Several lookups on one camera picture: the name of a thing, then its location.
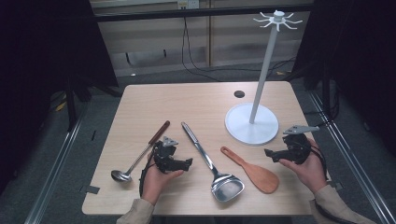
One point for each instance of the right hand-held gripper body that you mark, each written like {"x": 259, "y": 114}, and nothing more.
{"x": 297, "y": 149}

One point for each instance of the stainless steel spatula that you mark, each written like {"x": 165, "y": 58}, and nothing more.
{"x": 225, "y": 186}

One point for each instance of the white utensil rack stand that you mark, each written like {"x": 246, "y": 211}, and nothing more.
{"x": 251, "y": 124}

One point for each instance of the black curtain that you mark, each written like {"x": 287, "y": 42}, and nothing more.
{"x": 37, "y": 62}
{"x": 358, "y": 46}

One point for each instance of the person's left hand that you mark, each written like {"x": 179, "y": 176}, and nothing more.
{"x": 154, "y": 183}

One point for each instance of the wooden rice paddle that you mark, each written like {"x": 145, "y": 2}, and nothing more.
{"x": 260, "y": 177}

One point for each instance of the yellow floor tape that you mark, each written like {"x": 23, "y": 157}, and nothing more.
{"x": 61, "y": 106}

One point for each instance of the aluminium floor rail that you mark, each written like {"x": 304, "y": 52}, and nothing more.
{"x": 351, "y": 155}
{"x": 56, "y": 174}

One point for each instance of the wall power outlet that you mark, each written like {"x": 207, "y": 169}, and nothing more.
{"x": 188, "y": 3}

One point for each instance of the black floor tape patch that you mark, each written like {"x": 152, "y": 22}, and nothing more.
{"x": 90, "y": 189}

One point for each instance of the person's right hand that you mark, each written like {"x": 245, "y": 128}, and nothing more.
{"x": 311, "y": 174}

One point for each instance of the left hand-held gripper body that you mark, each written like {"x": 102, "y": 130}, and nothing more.
{"x": 165, "y": 155}

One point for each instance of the black horizontal bar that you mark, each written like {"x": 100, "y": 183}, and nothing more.
{"x": 186, "y": 14}

